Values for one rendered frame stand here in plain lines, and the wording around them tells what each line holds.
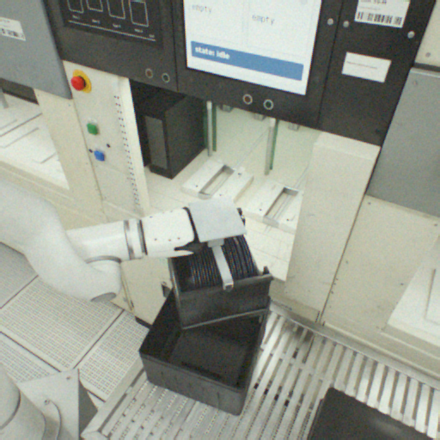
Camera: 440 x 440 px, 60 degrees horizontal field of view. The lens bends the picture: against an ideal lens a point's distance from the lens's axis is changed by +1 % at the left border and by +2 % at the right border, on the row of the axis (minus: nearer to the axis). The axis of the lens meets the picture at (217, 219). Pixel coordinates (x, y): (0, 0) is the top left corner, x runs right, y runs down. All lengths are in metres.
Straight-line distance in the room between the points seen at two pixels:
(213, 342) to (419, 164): 0.74
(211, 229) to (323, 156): 0.27
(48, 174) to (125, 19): 0.91
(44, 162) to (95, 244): 1.09
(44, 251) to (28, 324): 1.67
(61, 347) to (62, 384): 0.98
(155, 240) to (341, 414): 0.61
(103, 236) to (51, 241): 0.13
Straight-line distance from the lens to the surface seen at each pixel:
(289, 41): 0.80
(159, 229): 0.78
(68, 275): 0.69
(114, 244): 0.76
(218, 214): 0.81
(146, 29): 0.97
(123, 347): 2.10
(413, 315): 1.25
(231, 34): 0.85
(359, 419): 1.07
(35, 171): 1.79
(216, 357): 1.17
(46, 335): 2.26
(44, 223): 0.67
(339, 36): 0.77
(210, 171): 1.53
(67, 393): 1.21
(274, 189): 1.46
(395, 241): 0.97
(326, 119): 0.83
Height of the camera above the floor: 1.83
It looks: 44 degrees down
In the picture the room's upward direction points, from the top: straight up
